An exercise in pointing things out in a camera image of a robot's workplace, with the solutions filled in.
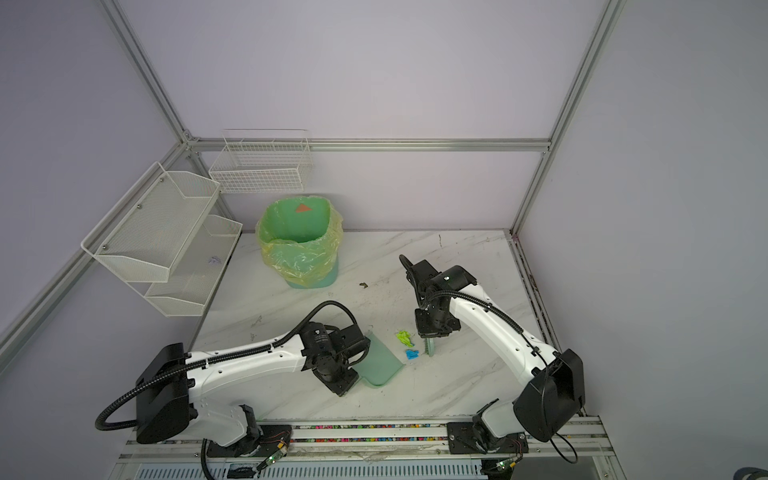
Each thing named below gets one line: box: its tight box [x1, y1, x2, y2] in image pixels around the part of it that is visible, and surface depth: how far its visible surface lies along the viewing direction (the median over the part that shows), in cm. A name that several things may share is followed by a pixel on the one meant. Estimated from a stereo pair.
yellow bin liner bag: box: [256, 196, 344, 286], surface depth 90 cm
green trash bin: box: [257, 196, 344, 289], surface depth 90 cm
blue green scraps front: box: [396, 330, 420, 360], surface depth 92 cm
